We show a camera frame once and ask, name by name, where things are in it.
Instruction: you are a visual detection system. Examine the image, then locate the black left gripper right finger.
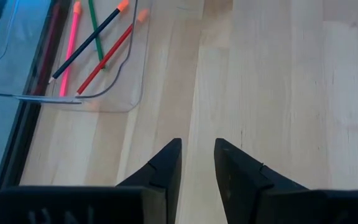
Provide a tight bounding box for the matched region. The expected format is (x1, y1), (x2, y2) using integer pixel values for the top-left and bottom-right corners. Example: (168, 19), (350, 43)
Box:
(213, 138), (358, 224)

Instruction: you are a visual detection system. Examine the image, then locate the clear plastic bin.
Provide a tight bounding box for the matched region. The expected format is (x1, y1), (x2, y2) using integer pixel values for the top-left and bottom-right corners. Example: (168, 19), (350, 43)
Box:
(0, 0), (152, 113)

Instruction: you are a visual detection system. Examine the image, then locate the black table frame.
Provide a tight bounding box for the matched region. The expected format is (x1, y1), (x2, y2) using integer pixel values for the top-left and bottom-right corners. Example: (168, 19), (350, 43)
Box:
(0, 0), (73, 203)

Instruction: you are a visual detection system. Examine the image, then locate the dark blue pencil orange eraser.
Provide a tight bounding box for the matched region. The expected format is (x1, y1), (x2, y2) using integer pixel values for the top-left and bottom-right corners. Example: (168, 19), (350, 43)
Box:
(48, 0), (131, 84)

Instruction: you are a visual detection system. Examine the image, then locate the green pencil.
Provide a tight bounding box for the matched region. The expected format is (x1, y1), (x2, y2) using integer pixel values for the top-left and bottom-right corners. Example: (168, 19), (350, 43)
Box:
(87, 0), (107, 71)

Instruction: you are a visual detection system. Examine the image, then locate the pink pencil orange eraser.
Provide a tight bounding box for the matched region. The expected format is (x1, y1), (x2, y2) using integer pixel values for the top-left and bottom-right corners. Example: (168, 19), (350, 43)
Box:
(58, 0), (83, 97)

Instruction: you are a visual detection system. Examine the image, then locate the red pencil orange eraser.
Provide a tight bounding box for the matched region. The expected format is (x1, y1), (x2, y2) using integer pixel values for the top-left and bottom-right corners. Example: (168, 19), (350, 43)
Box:
(75, 8), (150, 96)

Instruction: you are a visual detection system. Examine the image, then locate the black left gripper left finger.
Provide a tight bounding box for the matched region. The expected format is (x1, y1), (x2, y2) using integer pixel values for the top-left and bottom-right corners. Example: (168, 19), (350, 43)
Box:
(0, 138), (183, 224)

